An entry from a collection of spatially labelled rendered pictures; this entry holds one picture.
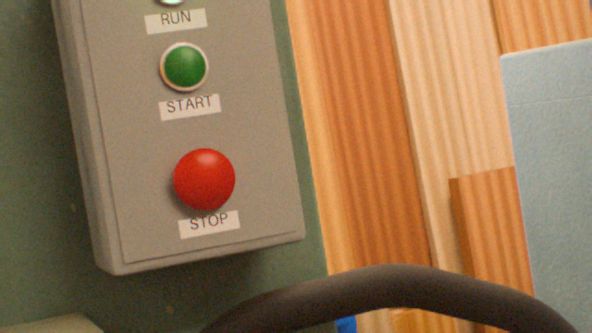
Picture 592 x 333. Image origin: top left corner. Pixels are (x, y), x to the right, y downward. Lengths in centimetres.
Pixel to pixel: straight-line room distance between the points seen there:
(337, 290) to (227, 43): 14
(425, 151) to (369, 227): 18
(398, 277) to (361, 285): 2
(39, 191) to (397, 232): 162
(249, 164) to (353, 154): 159
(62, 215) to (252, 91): 12
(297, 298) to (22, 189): 15
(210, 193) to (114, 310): 10
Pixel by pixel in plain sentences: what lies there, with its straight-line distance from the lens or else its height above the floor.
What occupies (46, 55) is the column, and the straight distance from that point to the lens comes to 63.
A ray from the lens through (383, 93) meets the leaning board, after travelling 222.
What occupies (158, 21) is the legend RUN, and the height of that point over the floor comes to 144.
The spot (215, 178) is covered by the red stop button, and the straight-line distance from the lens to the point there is 56.
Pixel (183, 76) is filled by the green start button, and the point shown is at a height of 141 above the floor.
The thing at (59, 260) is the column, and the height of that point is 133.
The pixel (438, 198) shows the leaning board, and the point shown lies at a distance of 223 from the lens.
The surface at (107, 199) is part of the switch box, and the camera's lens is 57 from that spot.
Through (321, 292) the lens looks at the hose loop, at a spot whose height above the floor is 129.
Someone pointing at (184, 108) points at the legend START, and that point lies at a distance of 57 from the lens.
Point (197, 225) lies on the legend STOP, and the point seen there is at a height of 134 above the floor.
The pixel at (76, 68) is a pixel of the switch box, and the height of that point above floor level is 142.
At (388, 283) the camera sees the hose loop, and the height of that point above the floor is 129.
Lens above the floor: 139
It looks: 3 degrees down
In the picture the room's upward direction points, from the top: 9 degrees counter-clockwise
